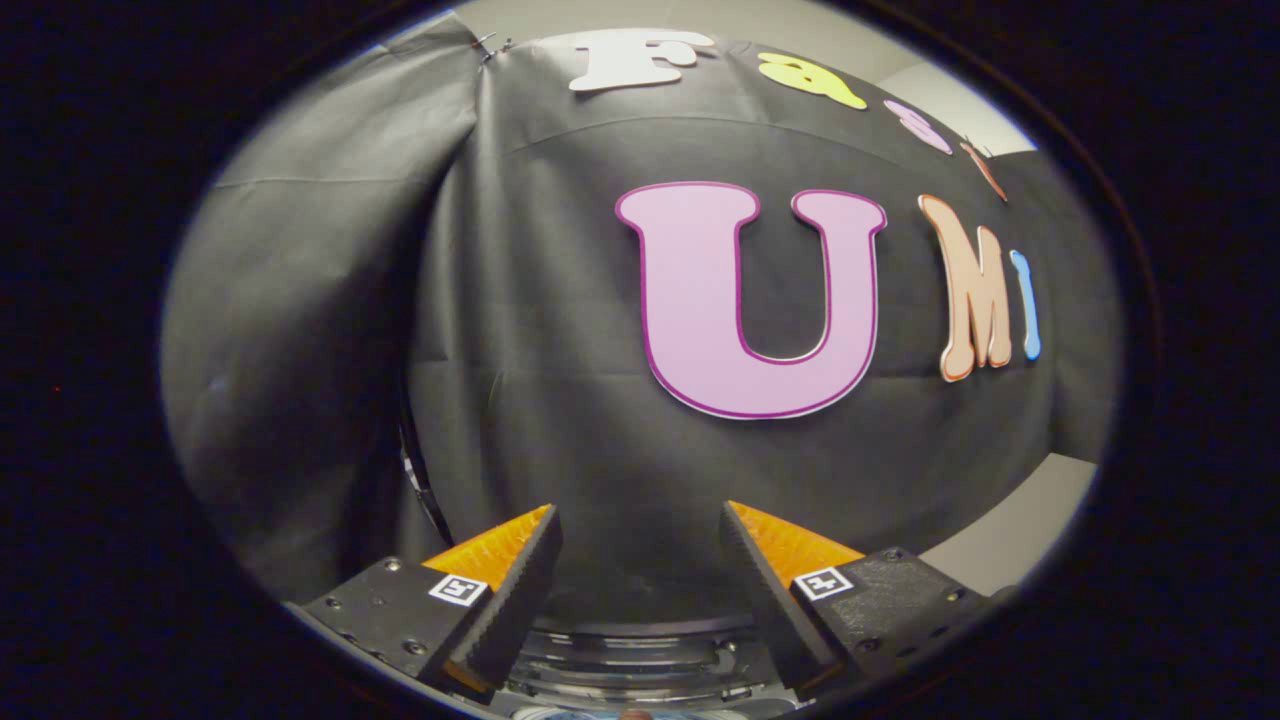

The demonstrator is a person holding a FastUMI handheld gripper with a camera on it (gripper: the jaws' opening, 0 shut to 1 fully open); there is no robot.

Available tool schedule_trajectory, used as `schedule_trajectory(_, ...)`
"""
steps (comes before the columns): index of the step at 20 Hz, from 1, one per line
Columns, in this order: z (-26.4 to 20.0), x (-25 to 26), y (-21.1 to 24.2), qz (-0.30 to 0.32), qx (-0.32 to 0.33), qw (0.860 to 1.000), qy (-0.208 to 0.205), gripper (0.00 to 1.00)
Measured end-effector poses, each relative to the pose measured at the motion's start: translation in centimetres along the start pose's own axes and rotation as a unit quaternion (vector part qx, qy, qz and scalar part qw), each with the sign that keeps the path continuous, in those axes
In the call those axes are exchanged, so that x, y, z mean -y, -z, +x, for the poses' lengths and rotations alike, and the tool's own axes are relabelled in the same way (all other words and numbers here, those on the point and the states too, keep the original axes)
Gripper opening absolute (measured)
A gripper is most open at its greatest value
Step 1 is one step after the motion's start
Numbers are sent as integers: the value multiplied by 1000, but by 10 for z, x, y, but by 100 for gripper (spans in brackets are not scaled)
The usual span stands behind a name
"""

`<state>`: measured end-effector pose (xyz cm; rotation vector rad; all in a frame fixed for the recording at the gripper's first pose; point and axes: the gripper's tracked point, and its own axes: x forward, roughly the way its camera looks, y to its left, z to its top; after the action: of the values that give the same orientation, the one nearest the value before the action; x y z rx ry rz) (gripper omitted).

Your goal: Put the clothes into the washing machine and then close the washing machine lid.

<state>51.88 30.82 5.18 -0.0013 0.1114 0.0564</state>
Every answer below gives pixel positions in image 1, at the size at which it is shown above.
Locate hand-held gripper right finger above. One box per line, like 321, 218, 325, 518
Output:
720, 500, 991, 693

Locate black backdrop cloth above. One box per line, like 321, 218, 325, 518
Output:
160, 15, 1121, 606

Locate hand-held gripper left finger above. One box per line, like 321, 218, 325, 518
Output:
285, 504, 563, 693

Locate white cabinet with dark top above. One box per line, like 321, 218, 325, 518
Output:
918, 452, 1099, 599

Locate grey washing machine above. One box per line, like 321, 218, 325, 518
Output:
497, 600, 801, 719

